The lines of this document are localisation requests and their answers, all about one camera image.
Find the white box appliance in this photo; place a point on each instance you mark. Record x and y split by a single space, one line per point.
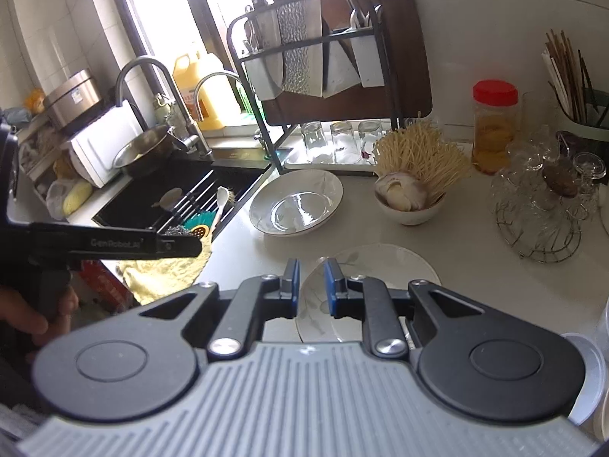
104 145

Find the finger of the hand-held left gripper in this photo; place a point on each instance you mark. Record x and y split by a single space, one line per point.
119 245

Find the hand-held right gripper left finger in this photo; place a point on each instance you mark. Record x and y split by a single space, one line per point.
295 288

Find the small white bowl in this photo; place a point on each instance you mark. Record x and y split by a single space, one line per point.
414 214

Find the black dish rack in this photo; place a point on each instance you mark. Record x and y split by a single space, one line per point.
395 100

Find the person's left hand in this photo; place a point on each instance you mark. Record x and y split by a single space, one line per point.
19 312

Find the garlic bulbs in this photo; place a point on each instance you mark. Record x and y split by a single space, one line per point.
397 193

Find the yellow dish cloth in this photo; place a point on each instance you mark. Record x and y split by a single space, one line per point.
161 271

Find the dry noodle bundle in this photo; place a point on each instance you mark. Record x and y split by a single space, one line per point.
418 152

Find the red-lidded jar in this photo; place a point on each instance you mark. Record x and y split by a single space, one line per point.
495 123

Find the steel wool scrubber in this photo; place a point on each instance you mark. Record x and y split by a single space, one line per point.
178 231

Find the stainless steel bowl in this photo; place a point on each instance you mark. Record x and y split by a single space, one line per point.
142 150

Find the deep leaf-pattern plate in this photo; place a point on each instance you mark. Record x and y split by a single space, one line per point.
297 202

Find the yellow oil bottle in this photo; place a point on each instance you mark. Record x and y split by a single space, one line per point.
211 100

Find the white drip tray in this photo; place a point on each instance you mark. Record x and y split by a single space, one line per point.
295 162

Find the white spoon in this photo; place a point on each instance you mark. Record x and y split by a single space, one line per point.
221 200

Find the black kitchen sink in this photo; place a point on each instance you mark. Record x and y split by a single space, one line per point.
138 200

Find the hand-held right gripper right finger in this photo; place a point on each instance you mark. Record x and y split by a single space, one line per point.
329 290

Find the tall steel faucet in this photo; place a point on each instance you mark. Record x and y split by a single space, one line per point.
142 64

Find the white cutlery holder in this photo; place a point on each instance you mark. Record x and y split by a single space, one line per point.
368 57

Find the brown cutting board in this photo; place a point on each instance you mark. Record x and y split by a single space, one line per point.
409 57

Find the steel rice cooker pot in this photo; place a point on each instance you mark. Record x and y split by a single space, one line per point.
73 100

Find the clear drinking glass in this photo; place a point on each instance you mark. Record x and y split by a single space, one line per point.
312 143
345 143
370 138

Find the short steel faucet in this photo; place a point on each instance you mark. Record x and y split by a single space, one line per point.
214 77

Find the green chopstick holder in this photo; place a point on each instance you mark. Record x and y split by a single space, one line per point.
578 109

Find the textured steel cleaver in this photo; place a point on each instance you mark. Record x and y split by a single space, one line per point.
299 47

